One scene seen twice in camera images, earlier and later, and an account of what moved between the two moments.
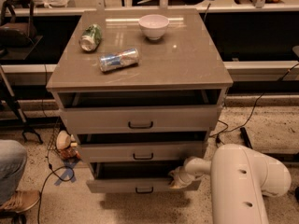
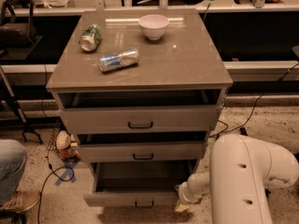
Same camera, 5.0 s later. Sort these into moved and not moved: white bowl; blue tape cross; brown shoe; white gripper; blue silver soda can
Moved: white gripper
Not moved: blue silver soda can; brown shoe; white bowl; blue tape cross
